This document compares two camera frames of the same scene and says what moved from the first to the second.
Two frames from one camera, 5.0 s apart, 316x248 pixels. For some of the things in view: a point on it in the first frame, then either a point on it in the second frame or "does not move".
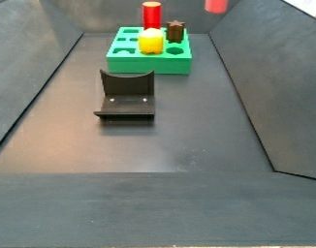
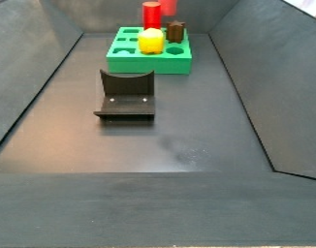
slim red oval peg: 217,6 → 169,7
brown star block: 176,31 does not move
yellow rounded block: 150,41 does not move
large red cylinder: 152,14 does not move
